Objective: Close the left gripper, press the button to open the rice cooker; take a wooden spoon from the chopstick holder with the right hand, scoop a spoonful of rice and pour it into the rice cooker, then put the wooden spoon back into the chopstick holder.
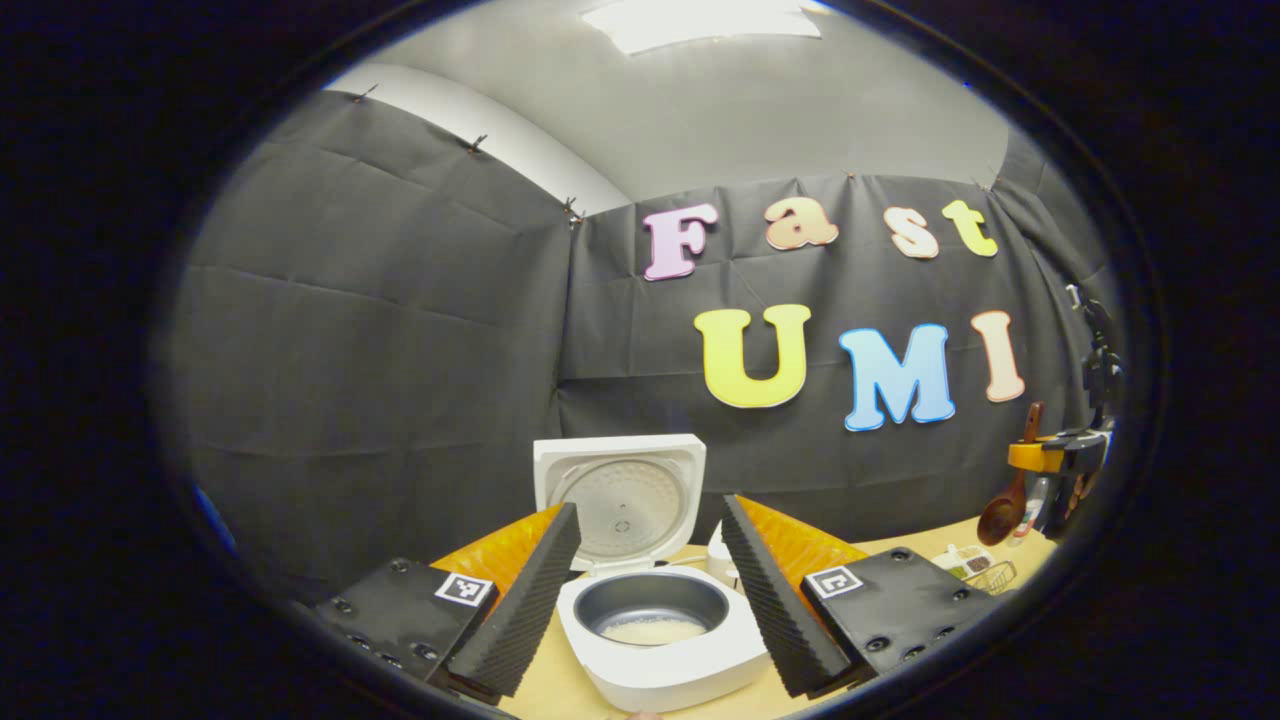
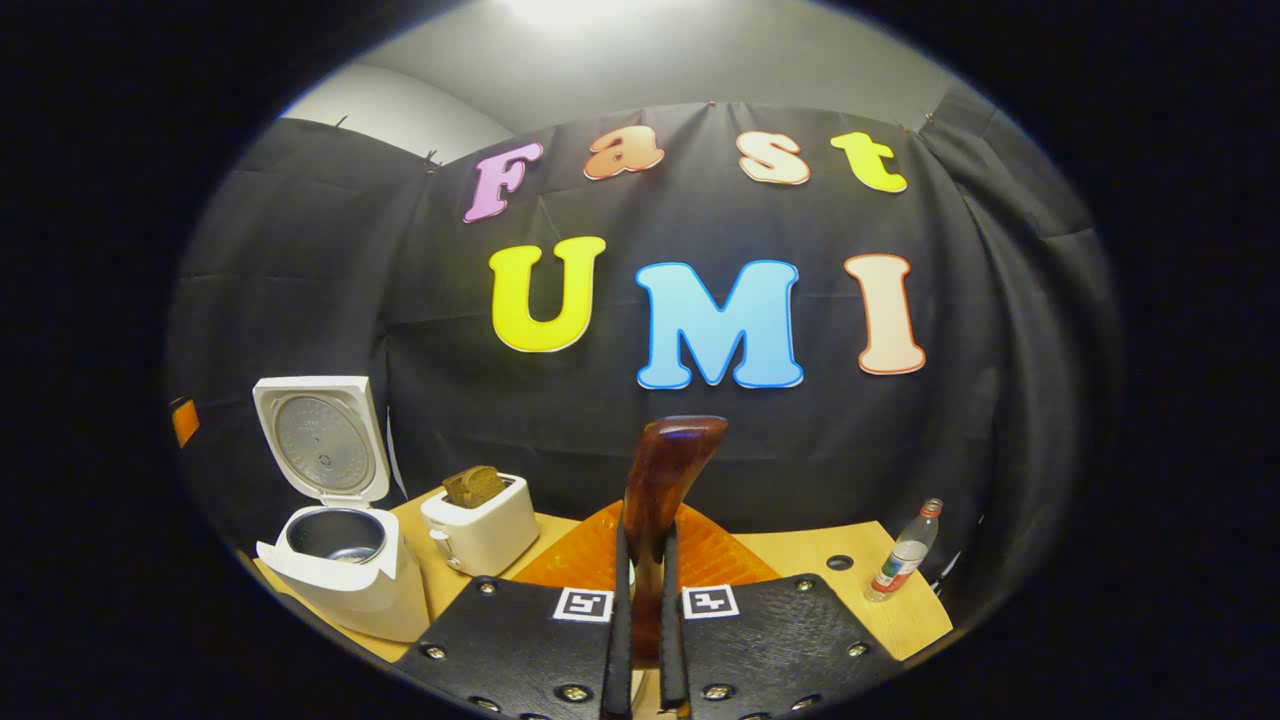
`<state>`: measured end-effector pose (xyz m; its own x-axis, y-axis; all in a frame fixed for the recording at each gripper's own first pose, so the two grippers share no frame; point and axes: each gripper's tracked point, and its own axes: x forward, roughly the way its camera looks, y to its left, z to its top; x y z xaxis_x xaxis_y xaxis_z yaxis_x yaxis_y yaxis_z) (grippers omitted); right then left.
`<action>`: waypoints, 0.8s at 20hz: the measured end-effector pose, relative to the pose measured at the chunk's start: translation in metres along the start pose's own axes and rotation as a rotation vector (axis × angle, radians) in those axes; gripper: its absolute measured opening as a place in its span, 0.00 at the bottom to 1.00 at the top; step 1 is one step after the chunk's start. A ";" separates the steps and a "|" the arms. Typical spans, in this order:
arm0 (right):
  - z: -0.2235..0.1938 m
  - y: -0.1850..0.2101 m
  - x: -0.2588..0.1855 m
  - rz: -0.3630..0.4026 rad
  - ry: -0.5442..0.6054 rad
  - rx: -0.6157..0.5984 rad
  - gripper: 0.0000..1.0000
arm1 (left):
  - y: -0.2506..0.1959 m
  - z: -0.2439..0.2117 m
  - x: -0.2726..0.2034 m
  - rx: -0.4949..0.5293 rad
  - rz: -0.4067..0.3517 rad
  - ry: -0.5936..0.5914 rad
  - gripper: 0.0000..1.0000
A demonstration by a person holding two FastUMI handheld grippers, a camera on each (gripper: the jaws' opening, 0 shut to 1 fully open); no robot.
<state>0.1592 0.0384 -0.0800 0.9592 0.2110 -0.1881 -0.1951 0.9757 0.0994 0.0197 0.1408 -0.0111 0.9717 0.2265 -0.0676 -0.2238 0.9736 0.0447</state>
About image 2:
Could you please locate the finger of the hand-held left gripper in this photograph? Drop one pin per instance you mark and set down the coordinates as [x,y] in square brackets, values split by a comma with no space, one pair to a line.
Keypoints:
[185,422]

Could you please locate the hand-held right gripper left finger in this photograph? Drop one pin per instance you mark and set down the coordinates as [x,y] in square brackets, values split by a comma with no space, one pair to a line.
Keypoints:
[620,620]

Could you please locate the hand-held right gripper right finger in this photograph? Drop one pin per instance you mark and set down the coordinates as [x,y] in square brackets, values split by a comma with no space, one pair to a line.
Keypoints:
[672,620]

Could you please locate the brown wooden spoon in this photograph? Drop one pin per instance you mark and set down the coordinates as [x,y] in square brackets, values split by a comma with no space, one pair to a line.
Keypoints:
[665,470]

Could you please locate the white rice cooker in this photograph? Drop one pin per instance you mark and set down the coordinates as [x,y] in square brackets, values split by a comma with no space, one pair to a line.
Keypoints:
[340,580]

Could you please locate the white toaster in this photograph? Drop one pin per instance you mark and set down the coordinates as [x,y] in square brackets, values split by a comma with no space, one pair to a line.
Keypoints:
[490,535]

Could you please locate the brown bread slice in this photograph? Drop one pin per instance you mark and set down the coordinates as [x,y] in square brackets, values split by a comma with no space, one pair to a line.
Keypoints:
[473,487]

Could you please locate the black backdrop cloth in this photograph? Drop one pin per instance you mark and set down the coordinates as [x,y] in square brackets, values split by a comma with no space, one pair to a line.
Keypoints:
[800,450]

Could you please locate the clear water bottle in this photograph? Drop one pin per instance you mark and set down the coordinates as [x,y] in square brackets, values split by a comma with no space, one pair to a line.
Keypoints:
[903,560]

